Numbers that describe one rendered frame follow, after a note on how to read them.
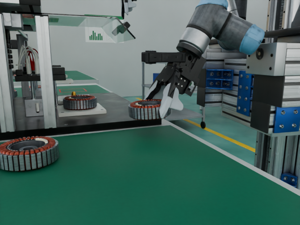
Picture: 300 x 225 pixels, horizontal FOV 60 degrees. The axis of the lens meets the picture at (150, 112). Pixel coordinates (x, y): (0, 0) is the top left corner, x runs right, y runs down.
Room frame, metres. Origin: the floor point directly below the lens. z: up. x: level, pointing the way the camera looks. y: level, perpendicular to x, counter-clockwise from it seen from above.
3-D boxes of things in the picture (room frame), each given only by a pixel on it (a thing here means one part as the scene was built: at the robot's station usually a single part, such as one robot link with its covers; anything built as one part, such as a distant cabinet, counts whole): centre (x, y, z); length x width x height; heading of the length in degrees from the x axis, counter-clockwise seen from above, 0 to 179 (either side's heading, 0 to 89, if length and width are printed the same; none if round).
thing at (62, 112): (0.88, 0.24, 0.78); 0.15 x 0.15 x 0.01; 21
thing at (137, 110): (0.68, 0.00, 0.82); 0.11 x 0.11 x 0.04
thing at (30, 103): (0.83, 0.38, 0.80); 0.07 x 0.05 x 0.06; 21
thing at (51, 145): (0.48, 0.24, 0.77); 0.11 x 0.11 x 0.04
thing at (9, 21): (0.93, 0.45, 1.04); 0.62 x 0.02 x 0.03; 21
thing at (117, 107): (0.99, 0.30, 0.76); 0.64 x 0.47 x 0.02; 21
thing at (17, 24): (0.71, 0.36, 1.05); 0.06 x 0.04 x 0.04; 21
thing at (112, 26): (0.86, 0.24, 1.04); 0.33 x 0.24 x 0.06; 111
